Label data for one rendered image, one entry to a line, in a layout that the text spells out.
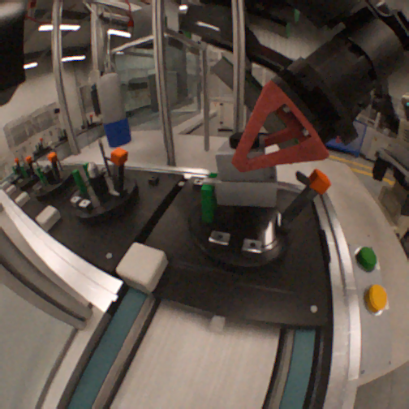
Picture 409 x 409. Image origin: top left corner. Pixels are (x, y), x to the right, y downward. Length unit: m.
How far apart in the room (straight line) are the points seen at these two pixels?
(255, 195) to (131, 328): 0.20
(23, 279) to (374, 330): 0.37
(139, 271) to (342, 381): 0.27
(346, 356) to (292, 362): 0.07
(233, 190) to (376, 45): 0.19
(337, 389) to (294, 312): 0.12
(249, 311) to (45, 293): 0.19
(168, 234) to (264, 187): 0.14
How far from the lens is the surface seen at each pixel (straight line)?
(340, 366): 0.24
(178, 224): 0.24
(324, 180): 0.19
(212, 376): 0.23
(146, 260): 0.19
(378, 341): 0.28
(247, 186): 0.17
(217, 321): 0.18
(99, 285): 0.25
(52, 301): 0.20
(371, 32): 0.18
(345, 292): 0.26
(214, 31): 0.43
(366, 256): 0.30
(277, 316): 0.19
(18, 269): 0.16
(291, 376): 0.22
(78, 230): 0.31
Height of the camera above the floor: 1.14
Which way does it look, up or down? 40 degrees down
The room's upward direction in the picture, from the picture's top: 2 degrees counter-clockwise
